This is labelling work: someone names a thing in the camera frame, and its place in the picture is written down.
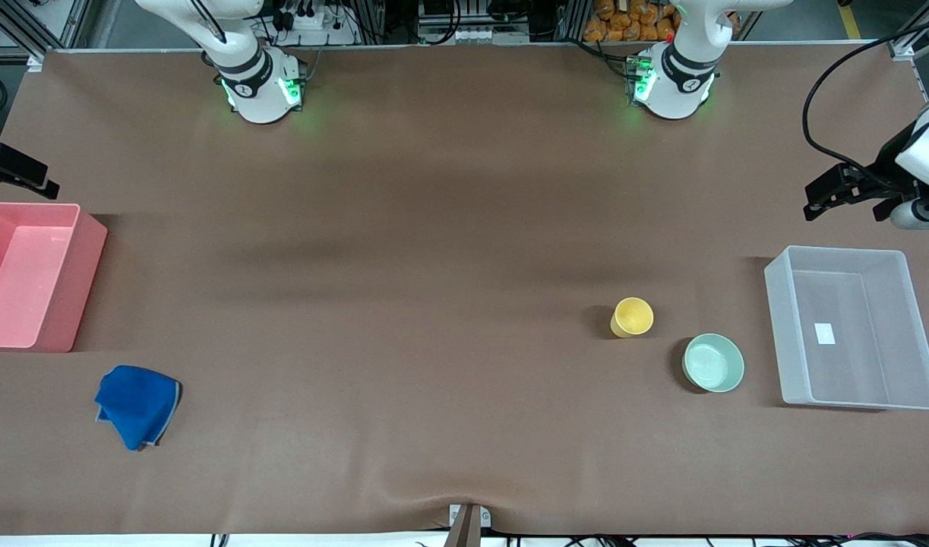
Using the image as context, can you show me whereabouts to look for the aluminium frame post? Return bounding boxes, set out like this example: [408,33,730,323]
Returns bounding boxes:
[886,0,929,62]
[0,0,93,71]

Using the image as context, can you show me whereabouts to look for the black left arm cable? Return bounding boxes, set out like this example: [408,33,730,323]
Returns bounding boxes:
[802,17,929,191]

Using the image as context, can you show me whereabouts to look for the blue microfibre cloth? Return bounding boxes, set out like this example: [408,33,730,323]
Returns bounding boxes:
[94,365,182,452]

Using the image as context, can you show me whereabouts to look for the orange packaged goods pile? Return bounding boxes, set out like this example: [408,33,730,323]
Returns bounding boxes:
[583,0,679,43]

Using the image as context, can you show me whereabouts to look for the brown table cover mat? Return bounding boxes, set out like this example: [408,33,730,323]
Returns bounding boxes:
[0,42,929,537]

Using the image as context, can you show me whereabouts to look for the white power strip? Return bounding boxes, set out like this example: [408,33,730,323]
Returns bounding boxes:
[270,0,360,46]

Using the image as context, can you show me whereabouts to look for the clear plastic bin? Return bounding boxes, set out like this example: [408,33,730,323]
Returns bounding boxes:
[763,245,929,412]

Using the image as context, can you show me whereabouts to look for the pink plastic bin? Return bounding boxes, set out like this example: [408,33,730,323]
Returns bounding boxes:
[0,201,109,353]

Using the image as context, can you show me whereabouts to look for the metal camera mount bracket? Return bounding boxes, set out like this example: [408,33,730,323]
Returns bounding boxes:
[443,503,492,547]

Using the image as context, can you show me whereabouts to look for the pale green bowl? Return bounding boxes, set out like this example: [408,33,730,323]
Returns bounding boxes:
[681,333,745,394]

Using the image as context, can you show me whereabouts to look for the yellow cup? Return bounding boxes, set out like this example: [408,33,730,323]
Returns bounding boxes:
[610,296,655,339]

